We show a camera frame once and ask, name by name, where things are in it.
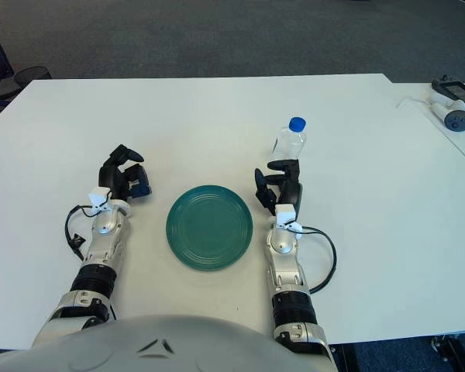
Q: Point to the black table foot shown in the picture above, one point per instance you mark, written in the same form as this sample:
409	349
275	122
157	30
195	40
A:
453	348

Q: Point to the clear bottle with blue cap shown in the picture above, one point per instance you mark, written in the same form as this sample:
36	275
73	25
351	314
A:
290	141

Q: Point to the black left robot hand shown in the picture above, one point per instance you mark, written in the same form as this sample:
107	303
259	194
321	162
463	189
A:
114	178

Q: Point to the white and blue controller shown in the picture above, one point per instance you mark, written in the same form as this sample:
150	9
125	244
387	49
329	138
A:
455	120

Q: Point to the green round plate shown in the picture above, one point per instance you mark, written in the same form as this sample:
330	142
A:
209	228

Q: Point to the grey robot torso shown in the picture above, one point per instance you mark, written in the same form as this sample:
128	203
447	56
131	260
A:
159	348

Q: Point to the black mesh wastebasket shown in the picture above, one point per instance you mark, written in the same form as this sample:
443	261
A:
33	75

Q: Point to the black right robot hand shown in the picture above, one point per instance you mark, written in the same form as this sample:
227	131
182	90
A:
292	191

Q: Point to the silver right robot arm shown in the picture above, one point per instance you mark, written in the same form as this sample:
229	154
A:
284	252

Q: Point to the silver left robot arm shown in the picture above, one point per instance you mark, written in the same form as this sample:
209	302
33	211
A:
102	248

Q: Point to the black handheld screen device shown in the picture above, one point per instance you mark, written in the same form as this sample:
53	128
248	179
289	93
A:
457	91

